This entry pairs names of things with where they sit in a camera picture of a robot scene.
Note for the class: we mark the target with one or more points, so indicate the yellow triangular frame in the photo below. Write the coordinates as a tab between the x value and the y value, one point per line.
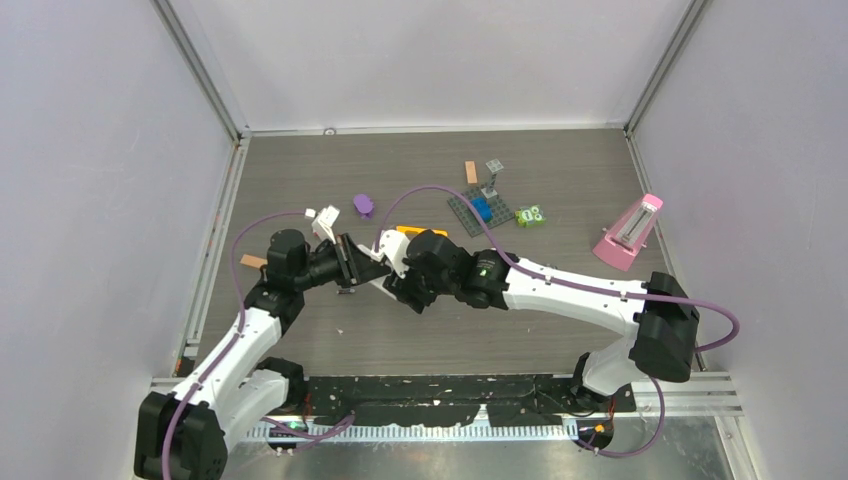
411	231

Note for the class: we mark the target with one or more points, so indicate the purple spool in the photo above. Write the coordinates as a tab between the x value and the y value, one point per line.
364	206

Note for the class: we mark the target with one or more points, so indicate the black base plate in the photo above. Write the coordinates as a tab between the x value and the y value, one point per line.
451	400

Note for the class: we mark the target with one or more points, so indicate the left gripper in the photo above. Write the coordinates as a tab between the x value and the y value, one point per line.
355	266

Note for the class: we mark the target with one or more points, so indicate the small wooden block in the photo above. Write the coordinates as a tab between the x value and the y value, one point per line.
470	172

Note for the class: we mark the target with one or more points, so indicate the grey lego post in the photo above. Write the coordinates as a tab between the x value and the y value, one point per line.
488	188

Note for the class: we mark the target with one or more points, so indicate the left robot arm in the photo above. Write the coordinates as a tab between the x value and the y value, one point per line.
189	432

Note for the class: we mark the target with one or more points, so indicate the grey lego baseplate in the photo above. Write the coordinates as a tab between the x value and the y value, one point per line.
494	211

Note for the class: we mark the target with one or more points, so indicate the blue lego brick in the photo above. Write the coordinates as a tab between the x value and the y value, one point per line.
483	209

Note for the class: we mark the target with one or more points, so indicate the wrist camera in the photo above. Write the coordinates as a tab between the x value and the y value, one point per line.
323	222
392	247

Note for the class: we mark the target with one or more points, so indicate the green monster toy cube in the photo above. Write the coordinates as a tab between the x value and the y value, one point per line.
530	216

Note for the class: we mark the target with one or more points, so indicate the long wooden block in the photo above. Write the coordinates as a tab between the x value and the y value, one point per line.
253	261

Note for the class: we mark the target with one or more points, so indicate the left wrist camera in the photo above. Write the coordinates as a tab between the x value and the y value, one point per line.
323	222

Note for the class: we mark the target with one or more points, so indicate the white remote control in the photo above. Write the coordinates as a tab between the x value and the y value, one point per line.
381	283

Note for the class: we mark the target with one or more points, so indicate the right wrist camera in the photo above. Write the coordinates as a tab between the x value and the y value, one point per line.
392	247

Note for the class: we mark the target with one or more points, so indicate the pink metronome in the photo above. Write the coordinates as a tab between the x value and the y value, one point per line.
622	242

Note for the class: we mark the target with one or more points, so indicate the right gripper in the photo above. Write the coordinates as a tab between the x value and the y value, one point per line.
407	293

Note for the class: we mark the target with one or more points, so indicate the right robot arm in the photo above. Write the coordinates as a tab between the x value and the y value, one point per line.
657	328

